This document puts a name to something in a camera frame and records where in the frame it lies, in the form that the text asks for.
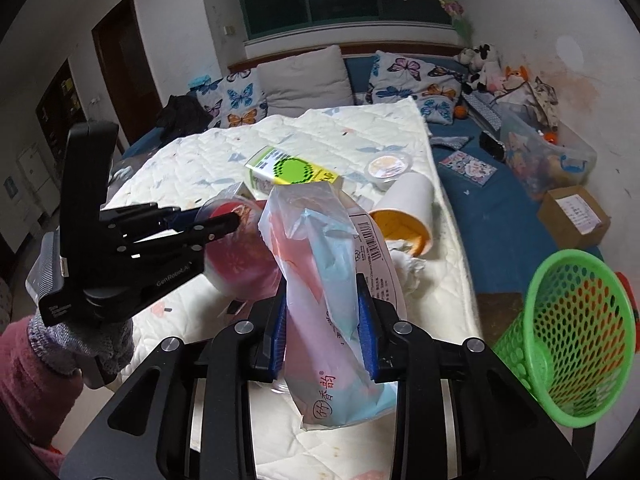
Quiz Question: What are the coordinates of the red plastic cup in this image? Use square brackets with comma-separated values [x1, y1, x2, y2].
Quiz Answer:
[196, 195, 281, 301]

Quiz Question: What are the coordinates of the pink blue plastic wrapper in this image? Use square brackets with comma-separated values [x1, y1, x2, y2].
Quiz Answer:
[258, 182, 407, 428]

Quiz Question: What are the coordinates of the clear round lidded container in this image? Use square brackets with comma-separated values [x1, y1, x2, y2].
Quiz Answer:
[366, 152, 412, 180]

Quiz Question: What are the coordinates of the left gloved hand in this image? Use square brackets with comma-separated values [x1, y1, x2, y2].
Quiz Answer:
[27, 311, 134, 380]

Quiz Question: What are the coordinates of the crumpled white tissue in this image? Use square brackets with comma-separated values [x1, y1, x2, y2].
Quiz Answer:
[386, 240, 425, 295]

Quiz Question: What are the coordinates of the yellow green labelled bottle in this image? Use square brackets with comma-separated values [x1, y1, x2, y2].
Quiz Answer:
[244, 146, 343, 195]

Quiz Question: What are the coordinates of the black clothing pile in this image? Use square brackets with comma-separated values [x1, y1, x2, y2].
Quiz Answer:
[156, 94, 212, 145]

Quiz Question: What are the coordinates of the dark wooden door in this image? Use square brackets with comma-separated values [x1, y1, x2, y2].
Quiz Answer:
[91, 0, 162, 145]

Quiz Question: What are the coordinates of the left butterfly pillow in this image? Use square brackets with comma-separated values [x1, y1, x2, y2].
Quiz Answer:
[195, 70, 268, 129]

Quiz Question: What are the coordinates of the butterfly pillow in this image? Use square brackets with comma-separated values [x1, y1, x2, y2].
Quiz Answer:
[366, 51, 463, 126]
[195, 70, 268, 129]

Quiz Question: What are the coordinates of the white paper cup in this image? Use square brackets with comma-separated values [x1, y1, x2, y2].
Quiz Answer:
[370, 171, 434, 257]

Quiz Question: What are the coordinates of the blue bed sheet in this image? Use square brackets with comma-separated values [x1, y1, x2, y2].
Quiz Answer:
[344, 54, 606, 296]

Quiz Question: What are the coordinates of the green plastic waste basket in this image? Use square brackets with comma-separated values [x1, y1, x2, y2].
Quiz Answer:
[492, 249, 636, 428]

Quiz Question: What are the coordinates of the grey pillow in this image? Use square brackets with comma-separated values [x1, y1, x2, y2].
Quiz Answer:
[257, 44, 355, 117]

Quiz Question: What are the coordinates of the sticker booklet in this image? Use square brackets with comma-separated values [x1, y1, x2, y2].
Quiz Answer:
[439, 151, 497, 186]

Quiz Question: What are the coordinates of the brown cardboard box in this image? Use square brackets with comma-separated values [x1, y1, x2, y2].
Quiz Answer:
[537, 185, 611, 249]

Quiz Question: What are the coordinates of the clear plastic storage bin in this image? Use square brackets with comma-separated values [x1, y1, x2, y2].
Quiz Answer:
[498, 104, 598, 202]

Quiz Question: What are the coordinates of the right butterfly pillow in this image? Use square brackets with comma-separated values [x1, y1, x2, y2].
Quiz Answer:
[366, 51, 463, 126]

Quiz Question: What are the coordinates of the plush toy pile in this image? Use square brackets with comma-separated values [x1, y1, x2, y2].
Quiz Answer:
[456, 44, 528, 96]

